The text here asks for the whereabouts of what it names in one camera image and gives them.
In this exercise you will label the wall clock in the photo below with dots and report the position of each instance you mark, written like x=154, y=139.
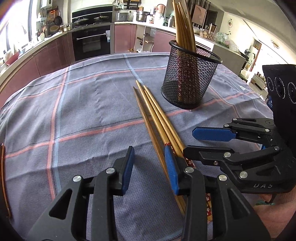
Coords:
x=230, y=23

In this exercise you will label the black lidded wok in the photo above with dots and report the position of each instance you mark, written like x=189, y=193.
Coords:
x=81, y=21
x=101, y=19

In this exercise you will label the pink thermos jug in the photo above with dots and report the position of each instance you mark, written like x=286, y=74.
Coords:
x=161, y=9

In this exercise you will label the hanging frying pan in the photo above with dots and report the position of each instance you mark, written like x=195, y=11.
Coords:
x=58, y=20

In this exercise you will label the clear plastic food box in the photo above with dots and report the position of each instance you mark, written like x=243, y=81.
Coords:
x=206, y=34

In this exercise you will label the black integrated stove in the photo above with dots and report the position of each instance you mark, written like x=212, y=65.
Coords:
x=91, y=44

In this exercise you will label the framed wall painting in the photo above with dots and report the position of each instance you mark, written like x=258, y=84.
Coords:
x=199, y=14

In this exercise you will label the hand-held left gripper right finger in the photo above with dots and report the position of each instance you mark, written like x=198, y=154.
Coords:
x=171, y=171

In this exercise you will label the blue plaid tablecloth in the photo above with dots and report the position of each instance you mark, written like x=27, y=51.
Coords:
x=92, y=115

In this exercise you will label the white water heater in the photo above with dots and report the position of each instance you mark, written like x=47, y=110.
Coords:
x=46, y=3

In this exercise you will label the black wall rack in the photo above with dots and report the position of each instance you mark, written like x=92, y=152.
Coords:
x=133, y=2

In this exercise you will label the small steel kettle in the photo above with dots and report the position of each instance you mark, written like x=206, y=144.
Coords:
x=67, y=27

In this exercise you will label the pink base cabinets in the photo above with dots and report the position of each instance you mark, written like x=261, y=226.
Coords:
x=46, y=58
x=124, y=37

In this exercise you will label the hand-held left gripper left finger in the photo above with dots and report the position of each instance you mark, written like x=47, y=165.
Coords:
x=129, y=166

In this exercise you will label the kitchen window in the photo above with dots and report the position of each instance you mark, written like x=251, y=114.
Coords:
x=18, y=20

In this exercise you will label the person's right hand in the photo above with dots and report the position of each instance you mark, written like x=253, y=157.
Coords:
x=279, y=215

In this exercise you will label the steel steamer pot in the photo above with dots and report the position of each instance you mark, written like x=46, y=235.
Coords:
x=143, y=16

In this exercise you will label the bundle of wooden chopsticks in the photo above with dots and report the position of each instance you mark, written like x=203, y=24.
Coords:
x=182, y=25

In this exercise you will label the white dotted ceramic holder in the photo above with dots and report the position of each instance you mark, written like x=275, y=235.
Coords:
x=41, y=37

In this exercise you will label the black mesh holder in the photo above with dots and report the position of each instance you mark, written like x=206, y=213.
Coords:
x=192, y=78

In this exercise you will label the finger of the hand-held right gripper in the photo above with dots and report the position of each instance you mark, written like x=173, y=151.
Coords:
x=203, y=154
x=212, y=134

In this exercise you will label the plastic bag of greens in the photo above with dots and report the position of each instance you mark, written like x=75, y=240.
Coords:
x=226, y=41

